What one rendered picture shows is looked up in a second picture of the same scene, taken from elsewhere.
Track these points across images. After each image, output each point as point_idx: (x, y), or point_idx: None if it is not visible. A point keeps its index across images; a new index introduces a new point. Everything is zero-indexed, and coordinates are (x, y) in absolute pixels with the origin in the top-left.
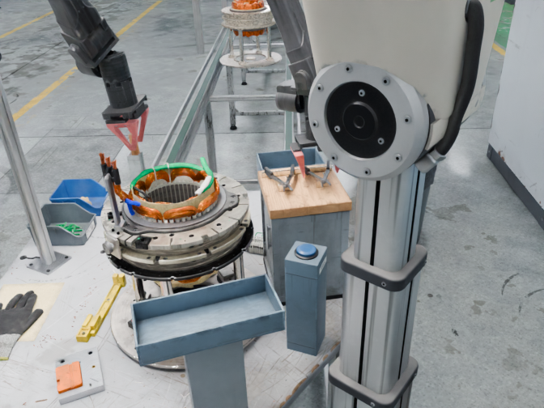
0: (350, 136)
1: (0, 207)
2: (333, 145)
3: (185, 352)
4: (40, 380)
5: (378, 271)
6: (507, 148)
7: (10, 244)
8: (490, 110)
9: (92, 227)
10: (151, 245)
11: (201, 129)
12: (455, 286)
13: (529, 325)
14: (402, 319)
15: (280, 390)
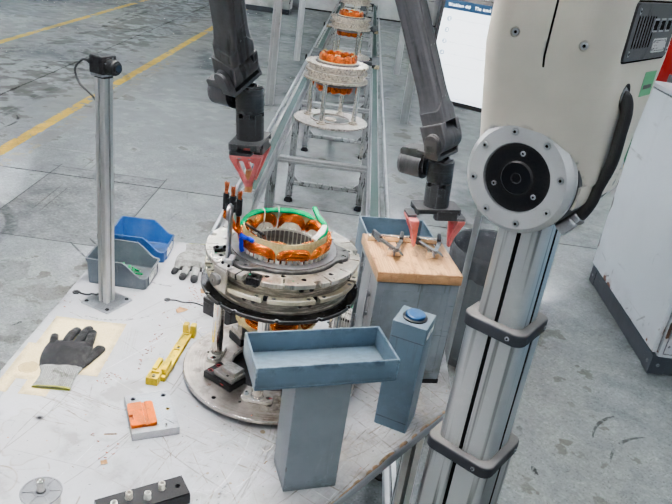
0: (504, 190)
1: None
2: (487, 196)
3: (299, 385)
4: (108, 415)
5: (502, 327)
6: (615, 273)
7: (3, 293)
8: (597, 228)
9: (154, 272)
10: (264, 282)
11: None
12: (539, 419)
13: (620, 474)
14: (516, 381)
15: (367, 459)
